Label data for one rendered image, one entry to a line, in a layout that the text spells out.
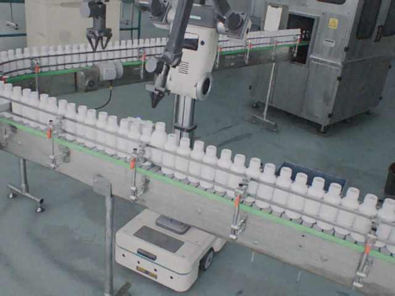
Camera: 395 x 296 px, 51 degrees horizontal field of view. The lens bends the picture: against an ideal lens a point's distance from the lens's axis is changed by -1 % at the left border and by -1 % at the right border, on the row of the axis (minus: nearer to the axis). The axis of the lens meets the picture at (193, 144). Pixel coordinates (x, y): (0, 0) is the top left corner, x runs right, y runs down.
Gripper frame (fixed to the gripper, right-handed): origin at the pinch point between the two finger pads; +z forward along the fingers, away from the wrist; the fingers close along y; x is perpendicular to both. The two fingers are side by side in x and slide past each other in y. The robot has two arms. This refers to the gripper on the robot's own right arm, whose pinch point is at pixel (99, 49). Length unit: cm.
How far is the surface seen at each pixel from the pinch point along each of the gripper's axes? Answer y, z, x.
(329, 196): 18, 26, 114
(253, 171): 17, 26, 86
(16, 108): 18, 33, -36
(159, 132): 17, 23, 45
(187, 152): 17, 27, 58
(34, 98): 16.7, 25.5, -24.2
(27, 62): -44, 33, -97
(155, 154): 18, 32, 45
